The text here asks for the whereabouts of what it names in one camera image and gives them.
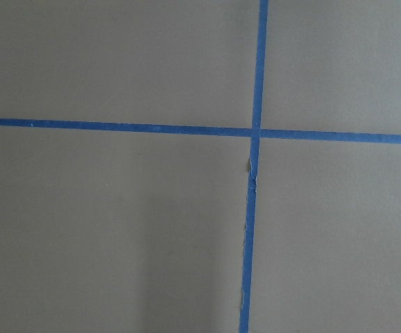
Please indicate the right blue tape line crosswise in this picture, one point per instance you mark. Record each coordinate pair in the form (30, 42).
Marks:
(205, 130)

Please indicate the right blue tape line lengthwise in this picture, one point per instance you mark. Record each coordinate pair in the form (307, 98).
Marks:
(251, 200)

